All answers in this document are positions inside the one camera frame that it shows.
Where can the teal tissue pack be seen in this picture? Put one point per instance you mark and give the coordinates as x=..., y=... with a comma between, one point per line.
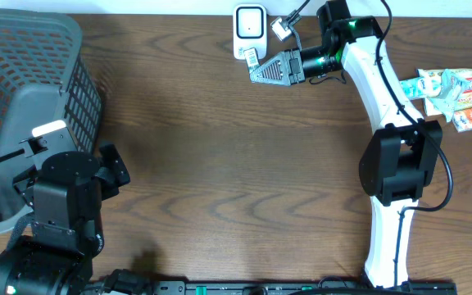
x=420, y=87

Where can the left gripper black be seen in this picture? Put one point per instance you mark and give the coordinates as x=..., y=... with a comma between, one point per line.
x=110, y=186

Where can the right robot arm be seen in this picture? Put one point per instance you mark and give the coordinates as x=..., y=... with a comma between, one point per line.
x=399, y=159

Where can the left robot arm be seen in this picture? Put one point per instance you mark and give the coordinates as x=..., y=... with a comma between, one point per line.
x=51, y=249

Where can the orange juice carton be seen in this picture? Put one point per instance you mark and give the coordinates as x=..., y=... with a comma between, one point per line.
x=462, y=120

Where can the grey plastic mesh basket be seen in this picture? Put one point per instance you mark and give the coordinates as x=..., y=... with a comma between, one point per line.
x=43, y=78

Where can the black round-label item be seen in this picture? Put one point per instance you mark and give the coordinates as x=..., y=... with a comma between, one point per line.
x=251, y=58

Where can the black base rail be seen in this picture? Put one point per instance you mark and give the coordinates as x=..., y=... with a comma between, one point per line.
x=329, y=286

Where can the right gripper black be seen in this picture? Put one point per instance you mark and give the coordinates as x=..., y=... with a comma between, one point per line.
x=286, y=62

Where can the teal snack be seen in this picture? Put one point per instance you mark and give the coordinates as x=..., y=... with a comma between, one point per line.
x=451, y=87

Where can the white barcode scanner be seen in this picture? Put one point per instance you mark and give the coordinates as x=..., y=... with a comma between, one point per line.
x=249, y=30

